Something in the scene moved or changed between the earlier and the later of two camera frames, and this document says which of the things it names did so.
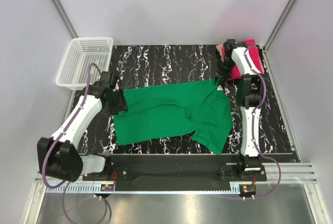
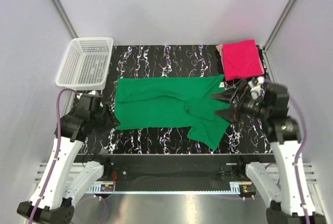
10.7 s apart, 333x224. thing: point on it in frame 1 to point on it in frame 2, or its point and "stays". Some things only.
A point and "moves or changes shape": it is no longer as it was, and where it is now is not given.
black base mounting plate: x=175 y=170 stays
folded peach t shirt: x=219 y=48 stays
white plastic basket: x=80 y=52 stays
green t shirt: x=201 y=109 moves or changes shape
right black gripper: x=224 y=76 to x=226 y=95
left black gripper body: x=118 y=101 to x=103 y=123
